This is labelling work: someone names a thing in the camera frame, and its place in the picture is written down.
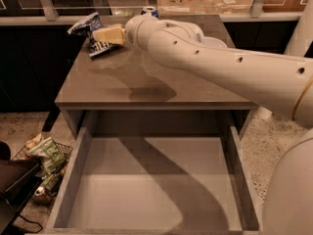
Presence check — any black cable on floor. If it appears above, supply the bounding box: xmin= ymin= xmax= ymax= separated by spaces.
xmin=13 ymin=212 xmax=44 ymax=234

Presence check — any white bowl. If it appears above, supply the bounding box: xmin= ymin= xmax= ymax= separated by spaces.
xmin=203 ymin=37 xmax=227 ymax=48

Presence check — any cream snack bag in basket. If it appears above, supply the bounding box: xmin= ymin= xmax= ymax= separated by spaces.
xmin=25 ymin=133 xmax=43 ymax=149

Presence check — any cardboard box left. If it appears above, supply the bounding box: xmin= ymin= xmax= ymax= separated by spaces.
xmin=157 ymin=0 xmax=206 ymax=15

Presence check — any grey cabinet with top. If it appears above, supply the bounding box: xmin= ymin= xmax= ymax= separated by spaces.
xmin=56 ymin=44 xmax=256 ymax=136

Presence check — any green chip bag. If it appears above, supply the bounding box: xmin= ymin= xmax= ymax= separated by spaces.
xmin=26 ymin=137 xmax=66 ymax=174

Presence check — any black box on floor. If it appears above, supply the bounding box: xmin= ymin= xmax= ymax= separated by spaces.
xmin=0 ymin=160 xmax=41 ymax=235

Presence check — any silver can in basket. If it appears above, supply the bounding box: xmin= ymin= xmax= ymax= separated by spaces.
xmin=34 ymin=186 xmax=46 ymax=197

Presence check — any blue soda can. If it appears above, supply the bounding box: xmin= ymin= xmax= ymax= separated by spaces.
xmin=141 ymin=6 xmax=158 ymax=18

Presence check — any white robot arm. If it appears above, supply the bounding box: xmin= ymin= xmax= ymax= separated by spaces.
xmin=92 ymin=15 xmax=313 ymax=235

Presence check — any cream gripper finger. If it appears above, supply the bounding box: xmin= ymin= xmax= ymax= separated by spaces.
xmin=92 ymin=24 xmax=125 ymax=45

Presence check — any black wire basket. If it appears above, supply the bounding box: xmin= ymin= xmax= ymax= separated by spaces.
xmin=13 ymin=139 xmax=72 ymax=205

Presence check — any open grey top drawer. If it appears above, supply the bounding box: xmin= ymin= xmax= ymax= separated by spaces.
xmin=45 ymin=124 xmax=261 ymax=235

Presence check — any blue chip bag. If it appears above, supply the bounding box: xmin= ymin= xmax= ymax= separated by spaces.
xmin=67 ymin=12 xmax=122 ymax=60

